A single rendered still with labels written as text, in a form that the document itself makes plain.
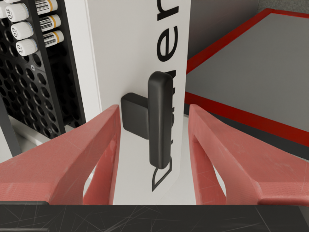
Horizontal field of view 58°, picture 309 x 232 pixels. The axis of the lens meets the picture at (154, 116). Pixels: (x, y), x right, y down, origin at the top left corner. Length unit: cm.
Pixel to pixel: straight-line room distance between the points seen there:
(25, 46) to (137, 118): 12
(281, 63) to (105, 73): 46
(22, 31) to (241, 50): 47
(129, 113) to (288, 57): 48
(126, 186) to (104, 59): 12
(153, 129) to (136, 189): 10
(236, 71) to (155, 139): 36
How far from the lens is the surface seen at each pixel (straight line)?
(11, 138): 36
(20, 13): 25
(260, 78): 52
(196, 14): 62
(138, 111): 18
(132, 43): 19
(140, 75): 20
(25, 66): 30
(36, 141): 39
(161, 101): 17
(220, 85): 48
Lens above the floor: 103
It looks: 42 degrees down
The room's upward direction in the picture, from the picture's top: 129 degrees counter-clockwise
